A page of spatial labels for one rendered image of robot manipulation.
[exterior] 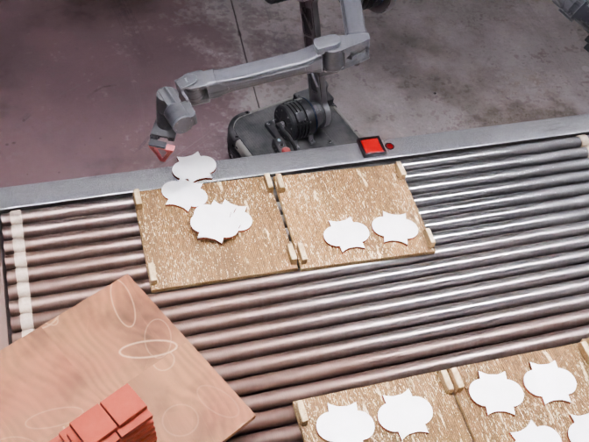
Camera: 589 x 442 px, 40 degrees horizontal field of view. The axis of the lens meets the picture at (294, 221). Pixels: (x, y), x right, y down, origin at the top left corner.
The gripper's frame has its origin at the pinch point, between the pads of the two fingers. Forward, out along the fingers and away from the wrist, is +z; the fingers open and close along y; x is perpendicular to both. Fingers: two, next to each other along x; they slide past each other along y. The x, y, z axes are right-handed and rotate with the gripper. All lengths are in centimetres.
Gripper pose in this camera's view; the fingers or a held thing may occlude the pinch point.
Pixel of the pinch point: (166, 146)
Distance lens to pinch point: 226.4
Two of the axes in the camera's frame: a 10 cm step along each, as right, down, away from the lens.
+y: 1.5, -7.6, 6.4
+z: -1.3, 6.2, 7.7
